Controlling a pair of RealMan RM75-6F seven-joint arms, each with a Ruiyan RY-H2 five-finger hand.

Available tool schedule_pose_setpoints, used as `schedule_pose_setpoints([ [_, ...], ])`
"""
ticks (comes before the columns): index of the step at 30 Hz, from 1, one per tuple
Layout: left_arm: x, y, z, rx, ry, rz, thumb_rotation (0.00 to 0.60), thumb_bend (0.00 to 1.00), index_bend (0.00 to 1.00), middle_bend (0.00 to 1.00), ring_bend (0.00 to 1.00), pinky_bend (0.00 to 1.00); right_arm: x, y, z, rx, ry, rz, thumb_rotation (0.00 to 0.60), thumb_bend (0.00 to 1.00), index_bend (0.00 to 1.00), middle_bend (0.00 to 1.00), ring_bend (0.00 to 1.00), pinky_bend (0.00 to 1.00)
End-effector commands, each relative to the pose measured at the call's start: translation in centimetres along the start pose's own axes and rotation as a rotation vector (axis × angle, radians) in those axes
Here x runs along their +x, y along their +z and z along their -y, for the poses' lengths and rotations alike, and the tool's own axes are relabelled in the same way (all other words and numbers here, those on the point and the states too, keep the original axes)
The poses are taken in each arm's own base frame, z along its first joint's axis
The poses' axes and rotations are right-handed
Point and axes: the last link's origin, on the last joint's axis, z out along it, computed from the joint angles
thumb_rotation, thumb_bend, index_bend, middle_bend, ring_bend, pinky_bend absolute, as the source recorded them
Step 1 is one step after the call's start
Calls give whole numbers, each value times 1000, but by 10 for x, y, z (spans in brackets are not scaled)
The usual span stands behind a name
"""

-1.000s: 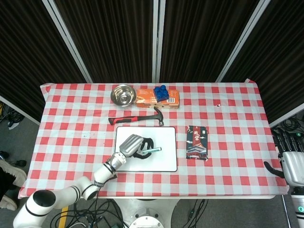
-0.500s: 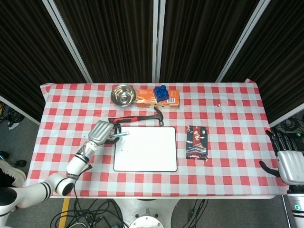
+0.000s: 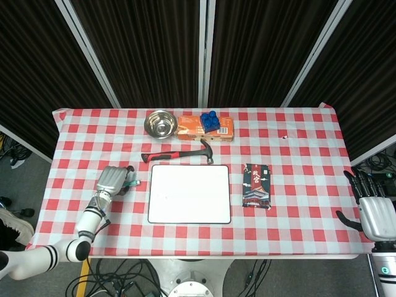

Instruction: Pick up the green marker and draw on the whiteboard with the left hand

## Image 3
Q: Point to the white partition frame post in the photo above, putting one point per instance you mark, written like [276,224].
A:
[315,55]
[89,55]
[206,52]

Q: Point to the white sneaker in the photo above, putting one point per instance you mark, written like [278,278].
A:
[18,226]

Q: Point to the red black claw hammer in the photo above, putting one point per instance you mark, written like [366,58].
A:
[173,155]

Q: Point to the white dry-erase board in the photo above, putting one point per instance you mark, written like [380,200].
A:
[189,195]

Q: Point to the green whiteboard marker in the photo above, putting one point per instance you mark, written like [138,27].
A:
[133,183]

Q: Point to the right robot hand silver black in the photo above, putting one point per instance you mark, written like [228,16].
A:
[379,218]

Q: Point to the stainless steel bowl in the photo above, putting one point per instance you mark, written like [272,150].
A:
[161,124]

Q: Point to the blue plastic building block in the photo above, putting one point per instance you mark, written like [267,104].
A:
[209,121]

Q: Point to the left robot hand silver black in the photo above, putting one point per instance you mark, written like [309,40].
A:
[112,179]

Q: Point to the black device box with buttons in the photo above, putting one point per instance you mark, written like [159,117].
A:
[390,185]

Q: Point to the right robot arm silver white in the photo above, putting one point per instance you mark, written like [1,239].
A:
[386,269]

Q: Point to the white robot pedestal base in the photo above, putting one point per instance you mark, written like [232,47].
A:
[191,278]

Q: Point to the dark blue printed packet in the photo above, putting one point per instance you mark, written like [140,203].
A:
[256,187]

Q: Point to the orange cardboard box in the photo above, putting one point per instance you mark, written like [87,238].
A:
[189,127]

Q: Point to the dark corrugated partition panel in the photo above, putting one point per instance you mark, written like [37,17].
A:
[145,52]
[263,52]
[365,77]
[37,77]

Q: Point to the red white checkered tablecloth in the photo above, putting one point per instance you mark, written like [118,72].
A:
[185,238]

